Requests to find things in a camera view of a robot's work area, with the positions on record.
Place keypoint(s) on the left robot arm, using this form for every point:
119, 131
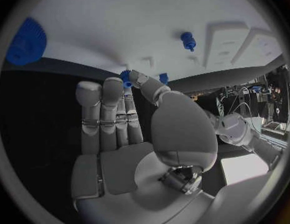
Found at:
238, 128

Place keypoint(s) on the small blue gear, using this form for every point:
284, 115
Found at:
124, 77

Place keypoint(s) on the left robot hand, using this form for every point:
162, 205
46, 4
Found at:
215, 122

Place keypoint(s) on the cluttered workshop desk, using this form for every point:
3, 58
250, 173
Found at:
259, 93

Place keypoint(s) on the white task board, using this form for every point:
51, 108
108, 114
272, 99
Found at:
112, 31

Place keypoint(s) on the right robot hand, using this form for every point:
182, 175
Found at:
126, 168

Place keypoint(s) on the small blue peg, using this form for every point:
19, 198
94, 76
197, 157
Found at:
163, 78

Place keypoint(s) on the large blue gear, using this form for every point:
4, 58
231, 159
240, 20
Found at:
27, 43

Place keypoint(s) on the blue stepped plug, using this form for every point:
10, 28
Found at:
187, 40

